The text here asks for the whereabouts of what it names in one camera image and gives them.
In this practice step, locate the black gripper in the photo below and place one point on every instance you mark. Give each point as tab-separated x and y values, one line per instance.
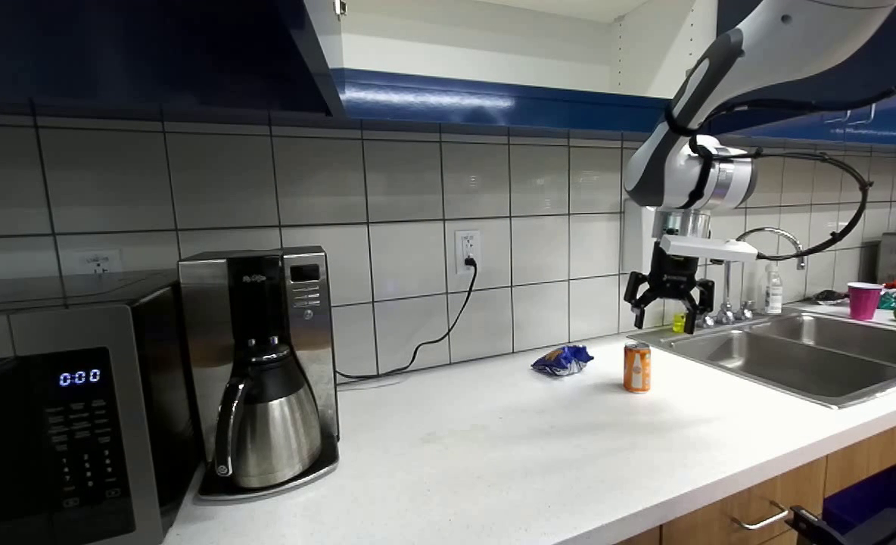
677	272

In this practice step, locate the orange soda can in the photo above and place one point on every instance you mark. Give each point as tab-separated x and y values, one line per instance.
635	368

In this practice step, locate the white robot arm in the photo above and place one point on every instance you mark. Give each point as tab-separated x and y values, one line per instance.
800	50

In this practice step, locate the wooden base cabinet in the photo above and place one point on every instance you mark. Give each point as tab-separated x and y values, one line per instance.
751	504

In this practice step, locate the metal cabinet hinge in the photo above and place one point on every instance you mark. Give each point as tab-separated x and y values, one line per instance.
340	6

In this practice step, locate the blue cabinet door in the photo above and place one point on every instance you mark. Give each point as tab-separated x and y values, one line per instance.
164	50

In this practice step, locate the yellow dish soap bottle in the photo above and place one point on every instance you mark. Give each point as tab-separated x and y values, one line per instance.
678	324

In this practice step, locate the white soap dispenser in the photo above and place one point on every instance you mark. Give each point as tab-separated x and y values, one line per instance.
633	245

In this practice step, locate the chrome faucet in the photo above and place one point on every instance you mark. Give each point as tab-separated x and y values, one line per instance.
731	313

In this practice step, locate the small white bottle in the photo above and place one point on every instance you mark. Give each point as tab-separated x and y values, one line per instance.
777	296

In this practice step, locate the blue snack wrapper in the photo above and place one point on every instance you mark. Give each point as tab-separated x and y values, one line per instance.
560	363

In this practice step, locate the stainless steel sink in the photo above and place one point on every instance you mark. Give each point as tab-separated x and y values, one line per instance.
800	368

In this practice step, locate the pink cup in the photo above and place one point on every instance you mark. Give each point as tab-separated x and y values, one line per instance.
862	300

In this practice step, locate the black stand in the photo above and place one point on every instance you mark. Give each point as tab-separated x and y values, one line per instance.
811	529

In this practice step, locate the blue bin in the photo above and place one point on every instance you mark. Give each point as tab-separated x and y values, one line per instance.
871	500

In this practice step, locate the black steel coffee maker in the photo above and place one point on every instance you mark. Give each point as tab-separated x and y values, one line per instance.
305	304

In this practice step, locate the steel coffee carafe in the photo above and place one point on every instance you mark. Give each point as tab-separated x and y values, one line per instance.
277	433

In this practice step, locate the black steel microwave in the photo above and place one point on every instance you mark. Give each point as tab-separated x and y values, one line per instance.
24	455

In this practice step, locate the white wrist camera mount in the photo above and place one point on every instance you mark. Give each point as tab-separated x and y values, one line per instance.
715	248

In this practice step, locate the white wall outlet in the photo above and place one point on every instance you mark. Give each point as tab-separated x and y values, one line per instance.
464	248
101	264

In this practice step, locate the blue wall cabinet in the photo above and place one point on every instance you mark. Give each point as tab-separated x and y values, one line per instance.
466	102

